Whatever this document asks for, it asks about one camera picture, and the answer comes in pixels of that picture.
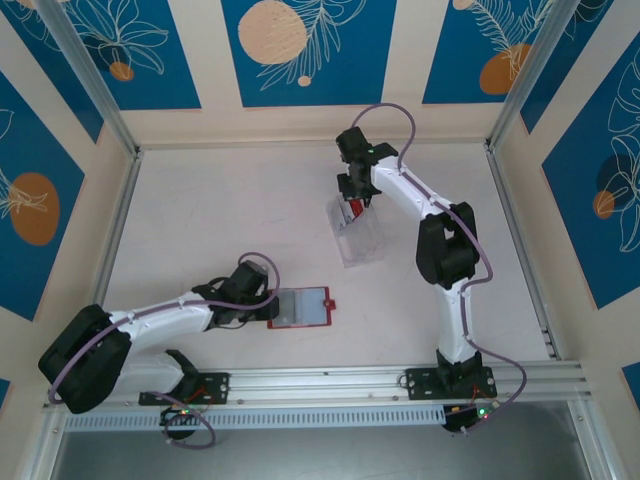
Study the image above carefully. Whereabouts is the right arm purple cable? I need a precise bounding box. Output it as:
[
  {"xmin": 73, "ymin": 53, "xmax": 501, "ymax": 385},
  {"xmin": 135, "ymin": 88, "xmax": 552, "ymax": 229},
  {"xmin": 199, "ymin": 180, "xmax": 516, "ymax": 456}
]
[{"xmin": 352, "ymin": 102, "xmax": 527, "ymax": 436}]

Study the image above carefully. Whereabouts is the aluminium frame post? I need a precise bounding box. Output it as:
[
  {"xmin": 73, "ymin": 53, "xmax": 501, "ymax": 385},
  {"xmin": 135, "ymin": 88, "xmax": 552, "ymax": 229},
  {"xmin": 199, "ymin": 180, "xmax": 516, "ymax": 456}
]
[
  {"xmin": 37, "ymin": 0, "xmax": 142, "ymax": 157},
  {"xmin": 487, "ymin": 0, "xmax": 574, "ymax": 151}
]

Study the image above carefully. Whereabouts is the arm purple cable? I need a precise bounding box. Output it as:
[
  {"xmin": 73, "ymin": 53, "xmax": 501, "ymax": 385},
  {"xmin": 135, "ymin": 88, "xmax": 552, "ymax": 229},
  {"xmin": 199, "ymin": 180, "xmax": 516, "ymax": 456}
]
[
  {"xmin": 352, "ymin": 102, "xmax": 527, "ymax": 436},
  {"xmin": 48, "ymin": 252, "xmax": 281, "ymax": 449}
]

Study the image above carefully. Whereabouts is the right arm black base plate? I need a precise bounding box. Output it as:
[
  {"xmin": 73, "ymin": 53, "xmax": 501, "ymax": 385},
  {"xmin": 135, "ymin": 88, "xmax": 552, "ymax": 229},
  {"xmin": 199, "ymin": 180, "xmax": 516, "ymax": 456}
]
[{"xmin": 405, "ymin": 366, "xmax": 499, "ymax": 401}]

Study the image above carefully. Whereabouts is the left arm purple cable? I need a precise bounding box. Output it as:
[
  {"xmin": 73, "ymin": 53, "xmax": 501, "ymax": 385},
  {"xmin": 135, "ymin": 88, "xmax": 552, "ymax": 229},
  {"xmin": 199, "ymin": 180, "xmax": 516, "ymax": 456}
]
[{"xmin": 48, "ymin": 252, "xmax": 281, "ymax": 449}]

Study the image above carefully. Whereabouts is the aluminium side rail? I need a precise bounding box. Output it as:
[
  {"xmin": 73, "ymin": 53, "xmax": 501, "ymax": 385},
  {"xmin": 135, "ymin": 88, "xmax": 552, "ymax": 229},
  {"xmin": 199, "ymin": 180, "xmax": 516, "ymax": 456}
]
[
  {"xmin": 484, "ymin": 142, "xmax": 560, "ymax": 361},
  {"xmin": 74, "ymin": 149, "xmax": 144, "ymax": 371}
]

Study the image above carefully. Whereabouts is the blue floral wall panel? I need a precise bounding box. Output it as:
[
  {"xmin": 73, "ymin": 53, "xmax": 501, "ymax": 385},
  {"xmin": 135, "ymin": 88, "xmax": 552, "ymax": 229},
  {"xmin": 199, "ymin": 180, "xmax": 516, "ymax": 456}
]
[
  {"xmin": 0, "ymin": 7, "xmax": 105, "ymax": 145},
  {"xmin": 221, "ymin": 0, "xmax": 399, "ymax": 108},
  {"xmin": 542, "ymin": 32, "xmax": 640, "ymax": 311},
  {"xmin": 0, "ymin": 69, "xmax": 86, "ymax": 322},
  {"xmin": 49, "ymin": 0, "xmax": 202, "ymax": 111},
  {"xmin": 422, "ymin": 0, "xmax": 556, "ymax": 105}
]

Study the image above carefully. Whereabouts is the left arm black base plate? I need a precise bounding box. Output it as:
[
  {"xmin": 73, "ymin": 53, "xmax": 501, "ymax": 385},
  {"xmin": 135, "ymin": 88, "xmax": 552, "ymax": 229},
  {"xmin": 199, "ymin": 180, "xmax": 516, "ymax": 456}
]
[{"xmin": 138, "ymin": 372, "xmax": 231, "ymax": 406}]

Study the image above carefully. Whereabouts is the white slotted cable duct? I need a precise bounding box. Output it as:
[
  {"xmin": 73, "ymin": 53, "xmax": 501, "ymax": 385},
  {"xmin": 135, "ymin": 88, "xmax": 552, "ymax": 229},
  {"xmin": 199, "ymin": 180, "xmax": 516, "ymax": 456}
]
[{"xmin": 63, "ymin": 405, "xmax": 447, "ymax": 432}]

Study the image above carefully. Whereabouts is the clear plastic card box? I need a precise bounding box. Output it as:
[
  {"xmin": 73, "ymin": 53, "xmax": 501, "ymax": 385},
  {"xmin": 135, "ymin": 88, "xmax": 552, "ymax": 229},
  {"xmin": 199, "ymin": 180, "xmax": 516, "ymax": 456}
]
[{"xmin": 325, "ymin": 196, "xmax": 388, "ymax": 270}]

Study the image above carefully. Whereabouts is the red card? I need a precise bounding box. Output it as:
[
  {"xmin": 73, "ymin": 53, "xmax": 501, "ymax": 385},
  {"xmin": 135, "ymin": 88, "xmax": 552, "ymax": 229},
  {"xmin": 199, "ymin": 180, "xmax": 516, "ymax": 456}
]
[{"xmin": 345, "ymin": 197, "xmax": 369, "ymax": 224}]

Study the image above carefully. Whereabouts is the long aluminium mounting rail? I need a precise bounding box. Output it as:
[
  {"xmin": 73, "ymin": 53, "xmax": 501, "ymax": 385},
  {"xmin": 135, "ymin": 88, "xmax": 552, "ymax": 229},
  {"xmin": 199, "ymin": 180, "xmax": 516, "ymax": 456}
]
[{"xmin": 42, "ymin": 360, "xmax": 594, "ymax": 410}]

